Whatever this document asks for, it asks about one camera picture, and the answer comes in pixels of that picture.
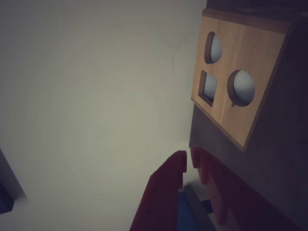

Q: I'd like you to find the dark grey pillar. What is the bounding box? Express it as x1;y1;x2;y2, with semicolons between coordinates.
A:
0;148;28;215

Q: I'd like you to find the blurred grey bar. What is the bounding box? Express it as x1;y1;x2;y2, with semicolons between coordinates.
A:
184;184;212;231

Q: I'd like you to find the blurred blue object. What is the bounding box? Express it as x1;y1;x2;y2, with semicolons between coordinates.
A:
177;189;200;231

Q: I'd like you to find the wooden shape sorter box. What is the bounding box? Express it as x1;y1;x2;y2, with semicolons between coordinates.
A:
191;8;308;169

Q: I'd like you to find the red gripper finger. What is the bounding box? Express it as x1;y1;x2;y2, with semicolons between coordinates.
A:
190;146;308;231
129;150;188;231

